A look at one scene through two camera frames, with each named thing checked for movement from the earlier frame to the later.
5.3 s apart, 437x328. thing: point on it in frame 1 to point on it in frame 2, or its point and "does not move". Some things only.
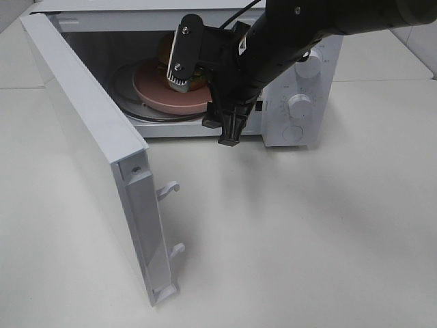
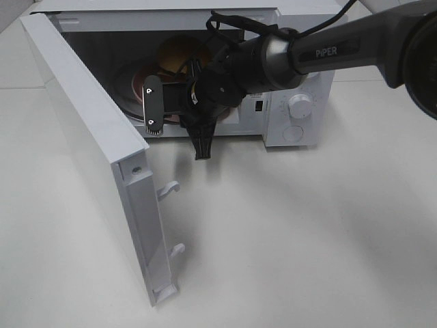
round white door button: [292, 134] does not move
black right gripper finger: [186, 52] to [153, 103]
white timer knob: [300, 106] does not move
